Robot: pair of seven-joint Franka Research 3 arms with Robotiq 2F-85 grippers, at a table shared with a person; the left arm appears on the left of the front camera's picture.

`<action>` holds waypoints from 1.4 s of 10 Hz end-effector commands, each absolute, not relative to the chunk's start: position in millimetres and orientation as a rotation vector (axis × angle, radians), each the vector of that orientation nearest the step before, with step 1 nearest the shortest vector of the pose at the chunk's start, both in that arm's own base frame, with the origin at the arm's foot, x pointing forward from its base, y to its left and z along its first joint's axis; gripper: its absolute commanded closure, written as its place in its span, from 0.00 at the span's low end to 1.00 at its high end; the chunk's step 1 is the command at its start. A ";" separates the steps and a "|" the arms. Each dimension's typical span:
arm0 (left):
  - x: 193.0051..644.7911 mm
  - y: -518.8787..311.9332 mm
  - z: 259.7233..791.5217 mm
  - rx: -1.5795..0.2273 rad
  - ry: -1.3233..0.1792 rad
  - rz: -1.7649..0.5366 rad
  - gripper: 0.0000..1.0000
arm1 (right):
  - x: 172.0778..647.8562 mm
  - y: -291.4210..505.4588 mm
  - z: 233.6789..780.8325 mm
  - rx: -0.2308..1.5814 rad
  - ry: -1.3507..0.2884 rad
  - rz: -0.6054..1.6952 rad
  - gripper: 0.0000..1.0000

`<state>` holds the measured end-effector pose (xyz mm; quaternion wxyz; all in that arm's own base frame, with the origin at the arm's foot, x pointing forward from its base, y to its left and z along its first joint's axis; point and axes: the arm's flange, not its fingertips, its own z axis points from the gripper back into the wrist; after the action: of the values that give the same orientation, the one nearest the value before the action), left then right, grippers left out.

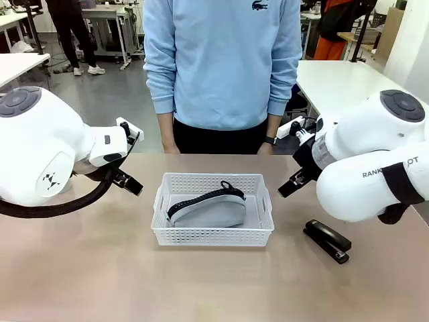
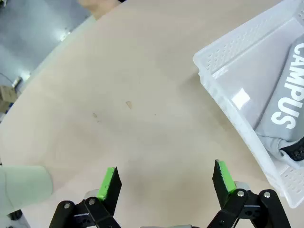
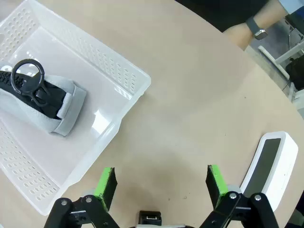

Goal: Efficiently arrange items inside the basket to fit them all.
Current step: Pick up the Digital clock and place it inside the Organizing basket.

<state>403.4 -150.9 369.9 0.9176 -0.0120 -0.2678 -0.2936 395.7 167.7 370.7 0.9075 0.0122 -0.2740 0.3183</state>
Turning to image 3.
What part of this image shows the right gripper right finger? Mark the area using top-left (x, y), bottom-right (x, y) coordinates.
top-left (199, 164), bottom-right (280, 228)

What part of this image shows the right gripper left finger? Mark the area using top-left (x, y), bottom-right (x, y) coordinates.
top-left (44, 167), bottom-right (119, 228)

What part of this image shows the black deli stapler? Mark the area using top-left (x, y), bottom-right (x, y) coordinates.
top-left (139, 210), bottom-right (162, 226)

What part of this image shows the white device with dark screen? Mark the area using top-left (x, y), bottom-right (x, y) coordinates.
top-left (239, 131), bottom-right (299, 212)

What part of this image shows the grey pencil case black zipper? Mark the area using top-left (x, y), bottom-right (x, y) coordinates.
top-left (0, 59), bottom-right (87, 137)

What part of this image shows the person's left forearm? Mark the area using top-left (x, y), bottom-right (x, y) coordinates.
top-left (253, 0), bottom-right (287, 31)

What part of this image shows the white perforated plastic basket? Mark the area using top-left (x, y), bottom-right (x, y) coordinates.
top-left (0, 0), bottom-right (152, 216)

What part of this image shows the person's left hand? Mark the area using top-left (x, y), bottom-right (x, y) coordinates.
top-left (224, 22), bottom-right (254, 51)

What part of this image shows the black bag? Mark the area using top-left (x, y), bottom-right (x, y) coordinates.
top-left (285, 57), bottom-right (304, 91)

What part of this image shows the dark wristwatch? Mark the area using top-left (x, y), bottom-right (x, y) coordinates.
top-left (245, 17), bottom-right (267, 40)

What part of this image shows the white desk frame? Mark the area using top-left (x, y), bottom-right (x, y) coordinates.
top-left (257, 40), bottom-right (304, 102)

